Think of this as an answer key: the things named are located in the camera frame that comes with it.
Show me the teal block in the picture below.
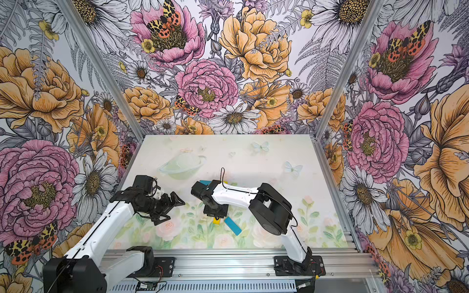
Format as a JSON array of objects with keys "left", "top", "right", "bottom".
[
  {"left": 224, "top": 217, "right": 242, "bottom": 236},
  {"left": 199, "top": 180, "right": 211, "bottom": 186}
]

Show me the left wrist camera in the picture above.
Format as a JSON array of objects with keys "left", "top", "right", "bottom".
[{"left": 151, "top": 187, "right": 164, "bottom": 200}]

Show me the right aluminium corner post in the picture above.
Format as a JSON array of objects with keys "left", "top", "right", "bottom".
[{"left": 314, "top": 0, "right": 385, "bottom": 139}]

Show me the small green circuit board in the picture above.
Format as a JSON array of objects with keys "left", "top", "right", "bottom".
[{"left": 136, "top": 282, "right": 158, "bottom": 293}]

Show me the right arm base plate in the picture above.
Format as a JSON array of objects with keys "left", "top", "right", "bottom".
[{"left": 274, "top": 255, "right": 326, "bottom": 277}]

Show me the left aluminium corner post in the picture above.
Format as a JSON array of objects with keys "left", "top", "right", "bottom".
[{"left": 57, "top": 1, "right": 145, "bottom": 143}]

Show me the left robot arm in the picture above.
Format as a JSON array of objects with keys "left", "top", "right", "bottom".
[{"left": 43, "top": 175, "right": 185, "bottom": 293}]

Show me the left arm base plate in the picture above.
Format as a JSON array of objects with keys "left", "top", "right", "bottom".
[{"left": 128, "top": 257, "right": 175, "bottom": 278}]

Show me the white vented cable duct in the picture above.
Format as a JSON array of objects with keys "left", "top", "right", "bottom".
[{"left": 110, "top": 280, "right": 297, "bottom": 293}]

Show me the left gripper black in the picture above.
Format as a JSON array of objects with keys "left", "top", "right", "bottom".
[{"left": 137, "top": 192, "right": 184, "bottom": 226}]

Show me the aluminium front rail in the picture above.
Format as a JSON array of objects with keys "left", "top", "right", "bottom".
[{"left": 65, "top": 250, "right": 380, "bottom": 282}]

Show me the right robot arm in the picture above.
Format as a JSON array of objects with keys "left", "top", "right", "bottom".
[{"left": 191, "top": 180, "right": 321, "bottom": 277}]

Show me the aluminium corner post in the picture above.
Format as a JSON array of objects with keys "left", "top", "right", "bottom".
[
  {"left": 57, "top": 1, "right": 145, "bottom": 143},
  {"left": 314, "top": 0, "right": 385, "bottom": 139}
]

